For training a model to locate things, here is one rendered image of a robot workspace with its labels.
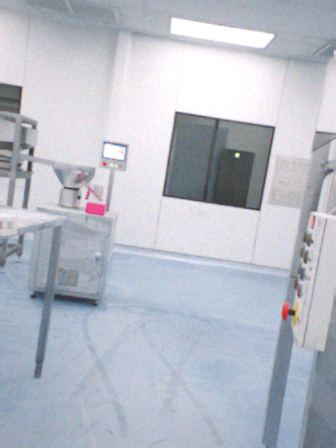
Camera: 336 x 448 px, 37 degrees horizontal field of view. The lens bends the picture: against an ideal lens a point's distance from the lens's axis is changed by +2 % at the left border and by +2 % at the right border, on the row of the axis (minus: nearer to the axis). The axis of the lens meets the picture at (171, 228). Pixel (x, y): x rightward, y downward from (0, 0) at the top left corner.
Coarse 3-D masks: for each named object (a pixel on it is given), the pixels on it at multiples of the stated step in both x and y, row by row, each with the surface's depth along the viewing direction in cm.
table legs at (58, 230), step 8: (56, 232) 265; (56, 240) 266; (56, 248) 266; (56, 256) 266; (56, 264) 268; (48, 272) 268; (56, 272) 269; (48, 280) 268; (48, 288) 269; (48, 296) 269; (48, 304) 269; (48, 312) 270; (48, 320) 271; (40, 328) 271; (48, 328) 273; (40, 336) 272; (40, 344) 272; (40, 352) 272; (40, 360) 273; (40, 368) 274; (40, 376) 275
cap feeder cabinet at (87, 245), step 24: (72, 216) 409; (96, 216) 409; (48, 240) 411; (72, 240) 411; (96, 240) 412; (48, 264) 413; (72, 264) 413; (96, 264) 414; (72, 288) 416; (96, 288) 416
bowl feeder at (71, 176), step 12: (60, 168) 421; (72, 168) 419; (84, 168) 423; (60, 180) 431; (72, 180) 426; (84, 180) 431; (60, 192) 435; (72, 192) 430; (96, 192) 432; (60, 204) 434; (72, 204) 432
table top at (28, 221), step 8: (0, 208) 260; (8, 208) 264; (16, 208) 269; (16, 216) 240; (24, 216) 243; (32, 216) 247; (40, 216) 252; (48, 216) 256; (56, 216) 261; (64, 216) 267; (16, 224) 213; (24, 224) 217; (32, 224) 222; (40, 224) 230; (48, 224) 240; (56, 224) 251; (24, 232) 214
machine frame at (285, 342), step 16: (320, 176) 199; (304, 192) 204; (320, 192) 200; (304, 208) 201; (304, 224) 202; (288, 288) 205; (288, 320) 206; (288, 336) 207; (288, 352) 207; (320, 352) 109; (272, 368) 213; (288, 368) 208; (320, 368) 110; (272, 384) 210; (320, 384) 110; (272, 400) 210; (320, 400) 110; (272, 416) 211; (304, 416) 115; (320, 416) 110; (272, 432) 211; (304, 432) 112; (320, 432) 111
